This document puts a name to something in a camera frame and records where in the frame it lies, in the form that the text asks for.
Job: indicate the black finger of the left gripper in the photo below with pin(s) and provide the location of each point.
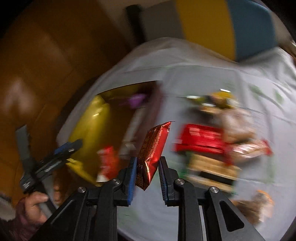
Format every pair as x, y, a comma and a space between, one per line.
58, 158

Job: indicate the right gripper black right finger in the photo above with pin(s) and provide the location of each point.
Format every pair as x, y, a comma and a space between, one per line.
204, 214

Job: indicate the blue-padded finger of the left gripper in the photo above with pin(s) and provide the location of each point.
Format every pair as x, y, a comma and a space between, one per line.
63, 148

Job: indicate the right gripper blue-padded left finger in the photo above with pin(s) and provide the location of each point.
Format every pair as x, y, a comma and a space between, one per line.
91, 214

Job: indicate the white long snack stick packet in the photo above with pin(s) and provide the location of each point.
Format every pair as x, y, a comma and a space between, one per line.
130, 139

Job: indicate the small shiny red snack packet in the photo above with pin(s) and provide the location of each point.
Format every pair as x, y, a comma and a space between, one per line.
150, 153

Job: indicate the large red snack packet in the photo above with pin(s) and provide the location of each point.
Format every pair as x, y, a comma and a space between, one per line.
200, 138

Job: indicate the purple snack packet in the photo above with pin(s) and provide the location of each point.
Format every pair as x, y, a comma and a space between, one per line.
136, 100

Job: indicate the clear orange-edged nut packet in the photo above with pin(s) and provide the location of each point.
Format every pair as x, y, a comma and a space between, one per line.
257, 209

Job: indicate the beige sesame pastry packet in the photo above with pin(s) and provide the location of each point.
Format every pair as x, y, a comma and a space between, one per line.
237, 125

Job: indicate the yellow green snack packet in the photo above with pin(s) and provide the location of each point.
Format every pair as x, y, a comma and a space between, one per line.
221, 99

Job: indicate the person's left hand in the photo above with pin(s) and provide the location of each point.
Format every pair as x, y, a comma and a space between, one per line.
32, 209

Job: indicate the red white snack packet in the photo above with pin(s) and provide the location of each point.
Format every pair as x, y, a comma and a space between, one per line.
108, 168

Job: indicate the gold rectangular tin tray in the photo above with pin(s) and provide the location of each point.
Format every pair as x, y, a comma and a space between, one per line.
104, 123

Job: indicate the white green-patterned tablecloth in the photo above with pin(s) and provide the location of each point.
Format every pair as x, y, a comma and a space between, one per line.
264, 86

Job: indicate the black rolled mat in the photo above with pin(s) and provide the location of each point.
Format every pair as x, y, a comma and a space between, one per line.
134, 13

